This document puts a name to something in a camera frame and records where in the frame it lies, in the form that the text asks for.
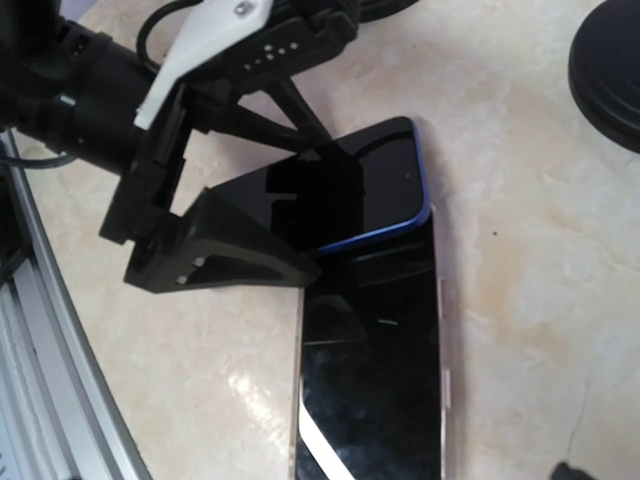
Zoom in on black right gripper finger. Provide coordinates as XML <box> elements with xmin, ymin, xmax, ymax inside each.
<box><xmin>549</xmin><ymin>462</ymin><xmax>590</xmax><ymax>480</ymax></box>

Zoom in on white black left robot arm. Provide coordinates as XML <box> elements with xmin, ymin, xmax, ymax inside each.
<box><xmin>1</xmin><ymin>1</ymin><xmax>360</xmax><ymax>293</ymax></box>

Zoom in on blue-edged black phone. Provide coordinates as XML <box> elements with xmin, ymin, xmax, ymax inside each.
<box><xmin>219</xmin><ymin>116</ymin><xmax>433</xmax><ymax>257</ymax></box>

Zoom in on aluminium front rail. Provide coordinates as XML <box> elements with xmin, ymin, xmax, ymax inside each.
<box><xmin>0</xmin><ymin>129</ymin><xmax>154</xmax><ymax>480</ymax></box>

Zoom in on clear-case black phone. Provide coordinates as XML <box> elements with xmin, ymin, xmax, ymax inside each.
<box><xmin>294</xmin><ymin>218</ymin><xmax>446</xmax><ymax>479</ymax></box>

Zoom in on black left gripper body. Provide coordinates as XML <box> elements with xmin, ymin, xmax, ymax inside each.
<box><xmin>98</xmin><ymin>12</ymin><xmax>359</xmax><ymax>244</ymax></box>

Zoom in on black round-base phone stand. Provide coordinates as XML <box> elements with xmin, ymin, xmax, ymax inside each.
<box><xmin>568</xmin><ymin>0</ymin><xmax>639</xmax><ymax>153</ymax></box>

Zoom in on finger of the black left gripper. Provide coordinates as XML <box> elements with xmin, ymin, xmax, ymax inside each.
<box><xmin>219</xmin><ymin>77</ymin><xmax>337</xmax><ymax>153</ymax></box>
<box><xmin>124</xmin><ymin>189</ymin><xmax>320</xmax><ymax>294</ymax></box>

